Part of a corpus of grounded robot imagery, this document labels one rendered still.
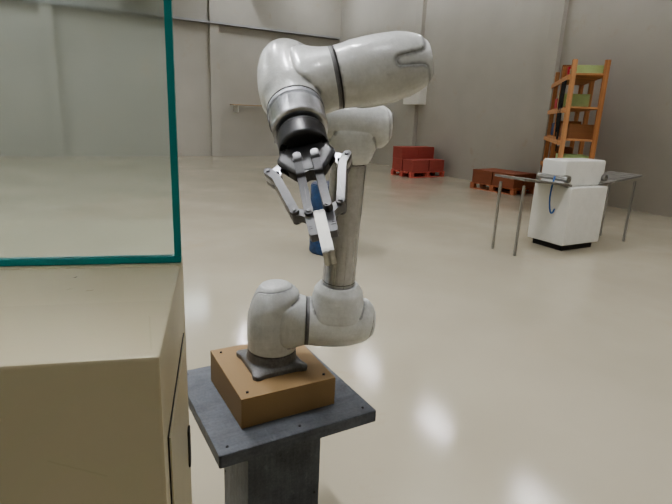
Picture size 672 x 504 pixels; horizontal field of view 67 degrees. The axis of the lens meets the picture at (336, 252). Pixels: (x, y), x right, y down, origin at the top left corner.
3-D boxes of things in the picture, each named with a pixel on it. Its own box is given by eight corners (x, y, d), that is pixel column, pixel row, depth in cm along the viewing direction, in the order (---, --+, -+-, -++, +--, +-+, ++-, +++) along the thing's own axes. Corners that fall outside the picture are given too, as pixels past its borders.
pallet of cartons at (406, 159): (446, 177, 1385) (449, 148, 1366) (408, 178, 1323) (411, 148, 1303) (425, 173, 1462) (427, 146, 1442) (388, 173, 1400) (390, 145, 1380)
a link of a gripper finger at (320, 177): (311, 168, 75) (321, 166, 75) (327, 225, 68) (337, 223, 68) (307, 149, 72) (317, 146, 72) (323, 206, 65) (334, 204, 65)
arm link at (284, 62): (254, 87, 76) (341, 70, 76) (245, 32, 85) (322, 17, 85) (269, 142, 84) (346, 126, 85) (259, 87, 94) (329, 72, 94)
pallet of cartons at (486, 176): (538, 194, 1133) (541, 174, 1122) (509, 195, 1089) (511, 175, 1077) (495, 186, 1239) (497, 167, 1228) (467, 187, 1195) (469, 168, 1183)
